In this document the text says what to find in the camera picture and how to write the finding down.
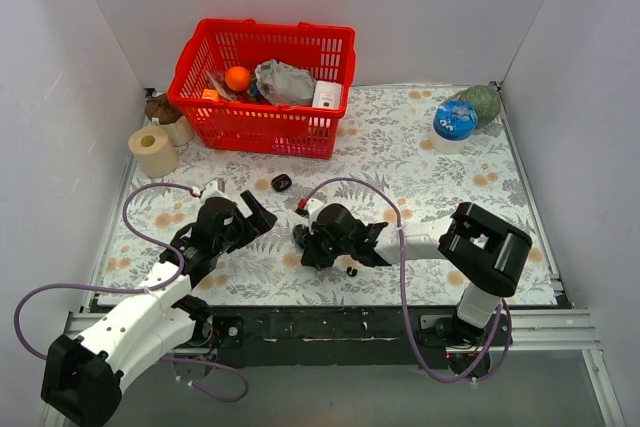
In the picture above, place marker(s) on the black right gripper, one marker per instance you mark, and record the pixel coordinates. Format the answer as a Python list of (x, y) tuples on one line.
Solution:
[(314, 247)]

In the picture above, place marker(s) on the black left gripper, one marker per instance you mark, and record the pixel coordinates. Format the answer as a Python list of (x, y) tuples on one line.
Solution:
[(248, 219)]

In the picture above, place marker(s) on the plastic-wrapped black earbud case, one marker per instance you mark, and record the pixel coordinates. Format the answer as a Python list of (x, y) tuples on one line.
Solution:
[(299, 235)]

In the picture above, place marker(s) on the glossy black earbud charging case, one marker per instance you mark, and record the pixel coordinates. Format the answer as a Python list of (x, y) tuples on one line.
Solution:
[(281, 183)]

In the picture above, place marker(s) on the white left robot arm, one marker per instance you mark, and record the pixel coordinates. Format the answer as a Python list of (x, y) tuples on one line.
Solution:
[(86, 376)]

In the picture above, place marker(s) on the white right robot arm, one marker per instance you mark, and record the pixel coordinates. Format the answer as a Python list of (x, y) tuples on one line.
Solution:
[(487, 250)]

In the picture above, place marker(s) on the beige paper roll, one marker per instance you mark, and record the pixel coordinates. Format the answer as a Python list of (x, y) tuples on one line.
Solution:
[(153, 151)]

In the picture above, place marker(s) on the floral patterned table mat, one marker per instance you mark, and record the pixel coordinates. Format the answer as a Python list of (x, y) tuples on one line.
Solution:
[(383, 168)]

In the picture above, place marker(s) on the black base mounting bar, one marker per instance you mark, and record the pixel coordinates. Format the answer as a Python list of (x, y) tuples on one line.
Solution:
[(243, 337)]

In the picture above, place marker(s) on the orange small box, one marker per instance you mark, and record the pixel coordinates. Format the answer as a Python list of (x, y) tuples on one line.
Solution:
[(210, 94)]

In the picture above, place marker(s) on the crumpled grey plastic bag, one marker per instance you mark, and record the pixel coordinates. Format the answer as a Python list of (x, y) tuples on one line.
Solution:
[(283, 84)]

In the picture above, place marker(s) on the orange fruit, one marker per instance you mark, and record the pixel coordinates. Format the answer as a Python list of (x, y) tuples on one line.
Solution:
[(238, 78)]

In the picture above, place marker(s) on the white small box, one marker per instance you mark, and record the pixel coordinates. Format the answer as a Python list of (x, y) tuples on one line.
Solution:
[(327, 95)]

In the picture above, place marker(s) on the clear snack packet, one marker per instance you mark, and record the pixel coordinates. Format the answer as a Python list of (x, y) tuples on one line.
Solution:
[(216, 80)]

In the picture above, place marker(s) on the blue-lidded white container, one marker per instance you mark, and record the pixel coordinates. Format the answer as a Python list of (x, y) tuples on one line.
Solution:
[(453, 124)]

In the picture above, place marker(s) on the red plastic shopping basket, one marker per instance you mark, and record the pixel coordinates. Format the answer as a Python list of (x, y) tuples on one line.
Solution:
[(326, 52)]

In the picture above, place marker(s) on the green avocado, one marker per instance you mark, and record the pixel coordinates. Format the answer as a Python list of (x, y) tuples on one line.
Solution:
[(485, 100)]

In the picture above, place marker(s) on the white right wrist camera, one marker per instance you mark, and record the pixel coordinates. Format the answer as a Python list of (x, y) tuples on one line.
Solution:
[(309, 208)]

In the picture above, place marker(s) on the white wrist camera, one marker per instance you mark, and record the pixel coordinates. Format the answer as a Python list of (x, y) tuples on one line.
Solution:
[(214, 188), (309, 208)]

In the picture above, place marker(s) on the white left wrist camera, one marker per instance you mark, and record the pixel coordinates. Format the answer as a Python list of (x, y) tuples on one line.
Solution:
[(214, 188)]

